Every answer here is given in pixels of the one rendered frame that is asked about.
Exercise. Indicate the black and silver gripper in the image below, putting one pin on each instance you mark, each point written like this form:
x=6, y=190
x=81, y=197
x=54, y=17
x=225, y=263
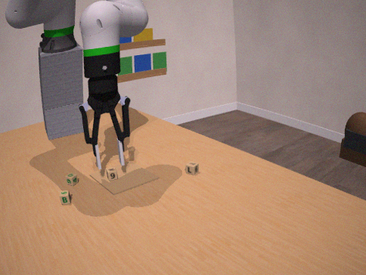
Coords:
x=105, y=103

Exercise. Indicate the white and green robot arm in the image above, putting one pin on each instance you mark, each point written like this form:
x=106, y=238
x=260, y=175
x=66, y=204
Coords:
x=101, y=24

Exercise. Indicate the tan flat mat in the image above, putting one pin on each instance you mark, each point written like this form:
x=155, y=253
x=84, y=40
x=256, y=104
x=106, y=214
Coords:
x=129, y=176

